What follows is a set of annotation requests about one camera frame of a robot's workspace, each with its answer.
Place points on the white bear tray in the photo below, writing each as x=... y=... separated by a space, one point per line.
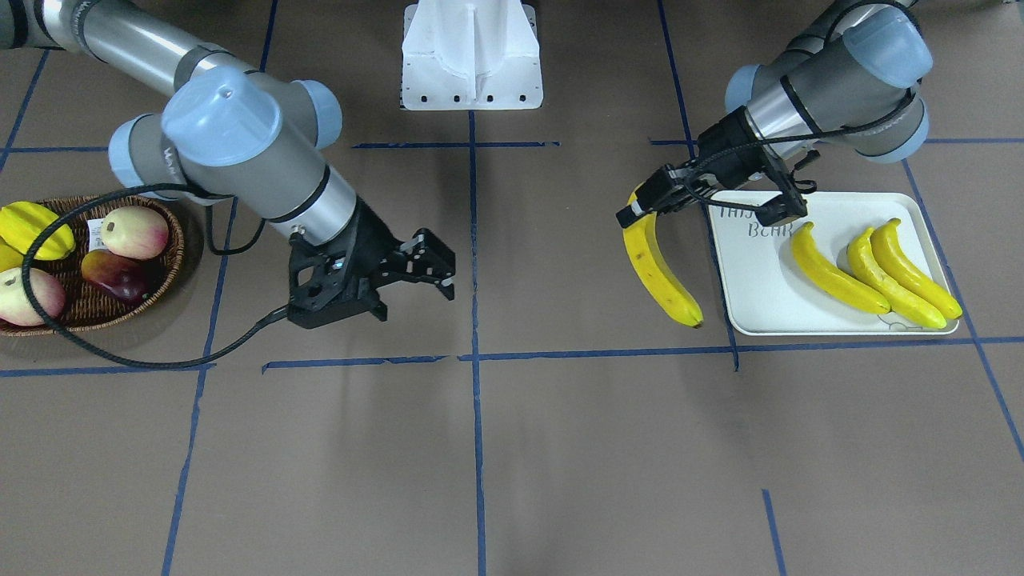
x=768 y=295

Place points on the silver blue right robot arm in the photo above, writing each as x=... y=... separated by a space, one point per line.
x=231 y=131

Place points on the yellow starfruit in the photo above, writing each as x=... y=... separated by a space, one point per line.
x=22 y=223

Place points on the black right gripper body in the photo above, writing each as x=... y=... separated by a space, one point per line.
x=373 y=239

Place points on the yellow banana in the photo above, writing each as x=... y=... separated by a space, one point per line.
x=902 y=301
x=891 y=257
x=831 y=279
x=649 y=265

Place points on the pink white peach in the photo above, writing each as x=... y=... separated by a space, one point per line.
x=135 y=232

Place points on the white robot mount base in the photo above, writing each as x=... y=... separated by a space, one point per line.
x=471 y=55

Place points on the brown wicker basket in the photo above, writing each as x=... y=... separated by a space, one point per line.
x=87 y=308

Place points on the pink white apple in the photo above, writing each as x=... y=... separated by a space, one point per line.
x=15 y=305

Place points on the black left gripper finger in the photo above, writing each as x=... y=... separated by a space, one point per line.
x=790 y=204
x=669 y=189

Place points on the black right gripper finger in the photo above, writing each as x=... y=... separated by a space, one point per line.
x=423 y=259
x=372 y=304

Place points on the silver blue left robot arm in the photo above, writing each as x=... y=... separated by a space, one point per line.
x=850 y=78

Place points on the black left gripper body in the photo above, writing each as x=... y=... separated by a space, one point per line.
x=722 y=145

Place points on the dark purple fruit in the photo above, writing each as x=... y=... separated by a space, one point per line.
x=120 y=278

